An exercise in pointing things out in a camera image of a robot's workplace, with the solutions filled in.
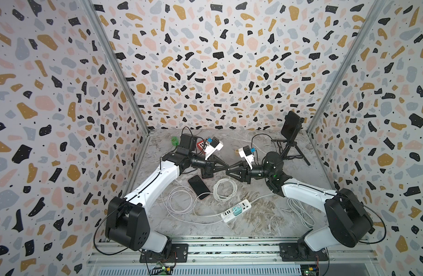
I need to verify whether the white charging cable with plug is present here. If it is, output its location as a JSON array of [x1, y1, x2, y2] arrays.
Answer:
[[160, 177, 229, 225]]

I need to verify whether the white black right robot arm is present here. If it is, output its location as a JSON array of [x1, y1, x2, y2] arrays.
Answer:
[[226, 152, 373, 252]]

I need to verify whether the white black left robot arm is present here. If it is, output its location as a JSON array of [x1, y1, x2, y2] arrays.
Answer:
[[105, 147, 229, 258]]

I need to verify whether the pink case phone lower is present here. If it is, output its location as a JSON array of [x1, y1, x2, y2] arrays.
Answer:
[[188, 175, 211, 200]]

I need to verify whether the teal plug adapter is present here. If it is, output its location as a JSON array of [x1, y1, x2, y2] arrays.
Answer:
[[232, 205, 243, 217]]

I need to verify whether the red toy block with grid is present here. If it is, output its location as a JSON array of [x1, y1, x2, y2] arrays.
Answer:
[[196, 138, 206, 154]]

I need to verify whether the white power strip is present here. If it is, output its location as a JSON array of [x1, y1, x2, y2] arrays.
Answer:
[[221, 200, 252, 223]]

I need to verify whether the green round toy piece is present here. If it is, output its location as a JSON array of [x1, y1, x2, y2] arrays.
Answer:
[[171, 136, 179, 147]]

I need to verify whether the black tripod stand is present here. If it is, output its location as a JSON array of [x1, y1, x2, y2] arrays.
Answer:
[[270, 134, 311, 167]]

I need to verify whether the black panel on tripod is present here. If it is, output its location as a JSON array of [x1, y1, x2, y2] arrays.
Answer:
[[280, 111, 304, 142]]

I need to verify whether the green circuit board left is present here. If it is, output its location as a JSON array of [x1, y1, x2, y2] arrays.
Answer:
[[150, 265, 173, 276]]

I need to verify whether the green circuit board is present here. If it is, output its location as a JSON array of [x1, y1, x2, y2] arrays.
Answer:
[[301, 264, 319, 276], [150, 265, 173, 276]]

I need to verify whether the green circuit board right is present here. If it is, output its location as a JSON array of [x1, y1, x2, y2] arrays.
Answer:
[[301, 264, 319, 276]]

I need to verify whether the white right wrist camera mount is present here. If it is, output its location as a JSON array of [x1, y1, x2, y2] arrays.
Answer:
[[237, 146, 256, 169]]

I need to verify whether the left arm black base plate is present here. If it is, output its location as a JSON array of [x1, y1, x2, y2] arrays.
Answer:
[[140, 243, 188, 264]]

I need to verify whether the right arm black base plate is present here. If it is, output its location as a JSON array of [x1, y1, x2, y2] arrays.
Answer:
[[279, 243, 329, 262]]

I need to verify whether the aluminium corner frame post left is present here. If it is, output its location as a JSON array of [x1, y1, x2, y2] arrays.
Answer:
[[79, 0, 150, 136]]

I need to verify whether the aluminium corner frame post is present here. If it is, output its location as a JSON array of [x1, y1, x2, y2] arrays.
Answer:
[[79, 0, 150, 136], [306, 0, 387, 135]]

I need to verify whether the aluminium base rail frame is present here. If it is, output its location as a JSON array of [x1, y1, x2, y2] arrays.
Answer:
[[82, 236, 385, 276]]

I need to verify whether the aluminium corner frame post right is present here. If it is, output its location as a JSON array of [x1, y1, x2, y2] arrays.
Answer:
[[306, 0, 387, 135]]

